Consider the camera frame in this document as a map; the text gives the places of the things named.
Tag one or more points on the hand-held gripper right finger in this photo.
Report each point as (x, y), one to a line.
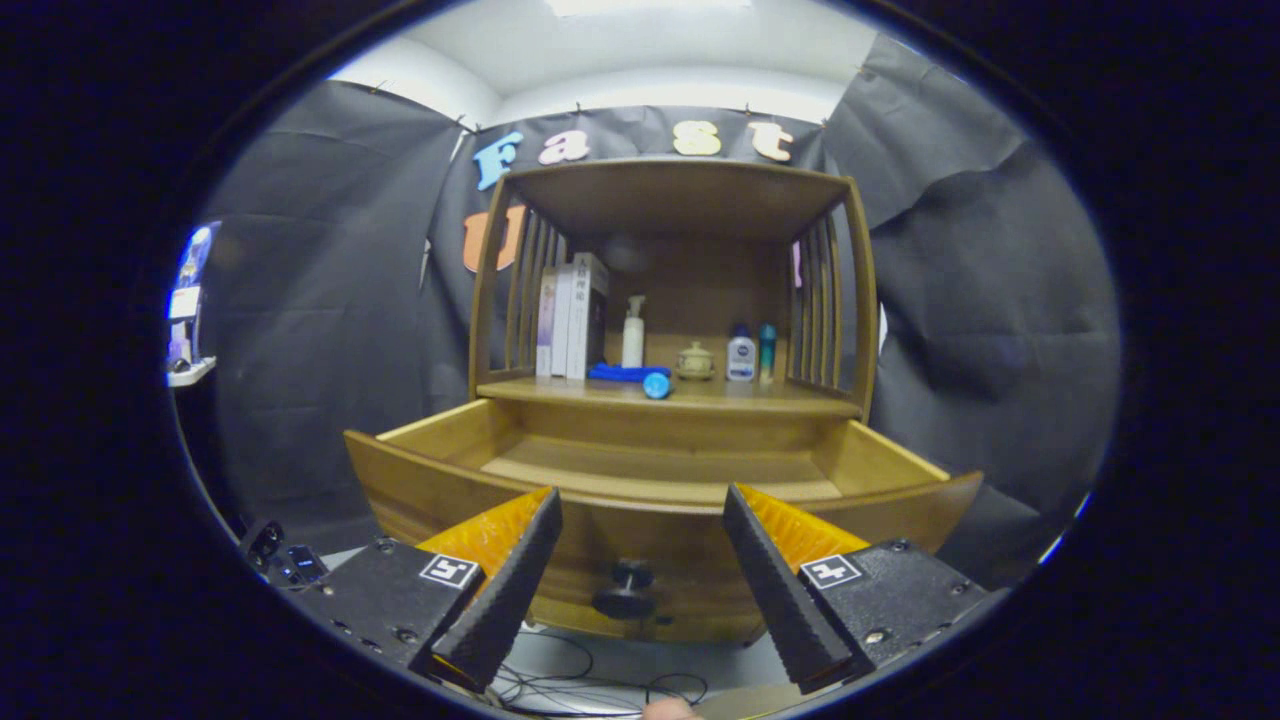
(778, 590)

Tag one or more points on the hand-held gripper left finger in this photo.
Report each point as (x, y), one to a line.
(510, 590)

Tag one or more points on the wooden drawer with black knob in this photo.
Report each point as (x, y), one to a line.
(650, 540)

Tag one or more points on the blue cylindrical container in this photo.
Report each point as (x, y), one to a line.
(657, 386)

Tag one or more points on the wooden countertop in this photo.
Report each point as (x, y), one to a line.
(760, 397)

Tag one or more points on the wooden cabinet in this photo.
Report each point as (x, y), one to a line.
(690, 290)

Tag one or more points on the black device with blue display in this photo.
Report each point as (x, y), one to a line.
(300, 565)

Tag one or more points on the white lotion bottle blue cap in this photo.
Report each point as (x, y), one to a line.
(741, 358)

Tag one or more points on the teal slim bottle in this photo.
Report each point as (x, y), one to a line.
(767, 355)

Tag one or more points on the folded blue cloth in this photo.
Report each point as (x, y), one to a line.
(615, 373)

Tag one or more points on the beige lidded ceramic teacup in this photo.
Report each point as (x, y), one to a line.
(695, 363)

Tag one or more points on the black round-lens device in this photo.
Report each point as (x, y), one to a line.
(264, 545)

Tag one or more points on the purple spine book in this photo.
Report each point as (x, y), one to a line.
(545, 330)

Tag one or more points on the thin white book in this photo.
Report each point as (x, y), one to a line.
(561, 330)

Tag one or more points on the white pump bottle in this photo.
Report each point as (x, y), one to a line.
(633, 345)

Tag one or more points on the white and black book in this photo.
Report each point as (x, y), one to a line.
(585, 320)

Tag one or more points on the black backdrop cloth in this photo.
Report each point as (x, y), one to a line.
(320, 300)

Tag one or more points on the white side table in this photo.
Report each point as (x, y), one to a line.
(190, 373)

